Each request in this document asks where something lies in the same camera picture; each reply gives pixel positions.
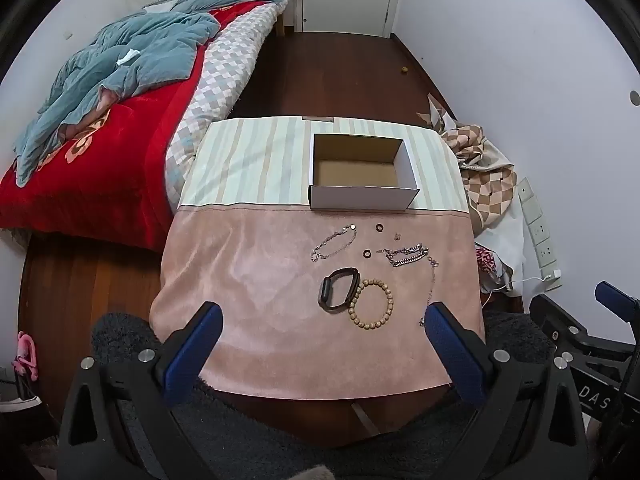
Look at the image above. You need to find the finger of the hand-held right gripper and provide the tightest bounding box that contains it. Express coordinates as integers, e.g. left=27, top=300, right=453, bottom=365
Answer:
left=594, top=281, right=640, bottom=323
left=529, top=294, right=589, bottom=356

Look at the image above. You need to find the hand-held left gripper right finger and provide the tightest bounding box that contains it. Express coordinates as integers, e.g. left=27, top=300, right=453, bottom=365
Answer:
left=423, top=301, right=591, bottom=480

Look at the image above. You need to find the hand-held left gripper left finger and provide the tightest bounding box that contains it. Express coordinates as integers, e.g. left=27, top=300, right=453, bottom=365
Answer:
left=57, top=301, right=224, bottom=480

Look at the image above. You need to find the thin silver necklace chain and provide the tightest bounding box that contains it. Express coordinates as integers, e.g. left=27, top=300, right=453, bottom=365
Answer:
left=419, top=256, right=441, bottom=328

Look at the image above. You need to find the wooden bead bracelet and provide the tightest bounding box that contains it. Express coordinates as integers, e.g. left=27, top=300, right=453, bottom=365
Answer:
left=347, top=279, right=394, bottom=331

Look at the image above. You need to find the chunky silver chain bracelet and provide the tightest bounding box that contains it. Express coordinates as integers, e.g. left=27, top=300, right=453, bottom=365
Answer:
left=377, top=243, right=431, bottom=267

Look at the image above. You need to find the black fitness band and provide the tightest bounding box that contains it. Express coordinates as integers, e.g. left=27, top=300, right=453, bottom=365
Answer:
left=318, top=267, right=361, bottom=314

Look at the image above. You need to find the thin silver chain bracelet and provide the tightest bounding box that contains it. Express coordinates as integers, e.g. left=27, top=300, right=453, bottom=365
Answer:
left=310, top=225, right=358, bottom=263

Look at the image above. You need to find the white cardboard box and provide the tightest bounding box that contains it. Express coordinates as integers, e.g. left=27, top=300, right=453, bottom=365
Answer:
left=307, top=132, right=421, bottom=212

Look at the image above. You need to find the white power strip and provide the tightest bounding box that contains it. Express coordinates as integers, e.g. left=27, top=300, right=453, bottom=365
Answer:
left=517, top=177, right=563, bottom=292

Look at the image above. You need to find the red patterned bag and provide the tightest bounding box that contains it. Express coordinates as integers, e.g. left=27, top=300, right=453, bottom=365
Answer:
left=475, top=245, right=502, bottom=287

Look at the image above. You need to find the dark grey fleece clothing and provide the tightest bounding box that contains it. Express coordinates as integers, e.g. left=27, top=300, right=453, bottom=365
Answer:
left=90, top=310, right=553, bottom=480

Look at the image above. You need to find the brown checkered cloth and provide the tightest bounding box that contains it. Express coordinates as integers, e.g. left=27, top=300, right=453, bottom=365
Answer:
left=417, top=94, right=526, bottom=291

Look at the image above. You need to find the pink plastic item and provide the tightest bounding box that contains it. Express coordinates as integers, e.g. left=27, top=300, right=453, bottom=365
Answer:
left=12, top=331, right=41, bottom=381

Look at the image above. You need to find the black and white shoe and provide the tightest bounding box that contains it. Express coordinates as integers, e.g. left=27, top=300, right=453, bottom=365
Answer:
left=0, top=394, right=43, bottom=414

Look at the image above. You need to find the bed with red blanket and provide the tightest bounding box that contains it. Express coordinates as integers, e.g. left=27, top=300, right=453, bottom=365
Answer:
left=0, top=2, right=278, bottom=251

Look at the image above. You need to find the checkered bed sheet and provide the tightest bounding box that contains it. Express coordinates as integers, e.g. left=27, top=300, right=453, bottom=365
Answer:
left=165, top=2, right=288, bottom=211

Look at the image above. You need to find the teal quilt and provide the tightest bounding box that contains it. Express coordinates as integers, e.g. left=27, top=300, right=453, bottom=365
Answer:
left=15, top=0, right=291, bottom=186

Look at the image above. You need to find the white charger cable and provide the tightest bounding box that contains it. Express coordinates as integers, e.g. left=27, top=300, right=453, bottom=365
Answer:
left=482, top=270, right=562, bottom=307

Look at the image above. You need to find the wooden bed frame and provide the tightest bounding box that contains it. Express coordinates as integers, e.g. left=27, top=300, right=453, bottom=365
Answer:
left=275, top=0, right=301, bottom=38

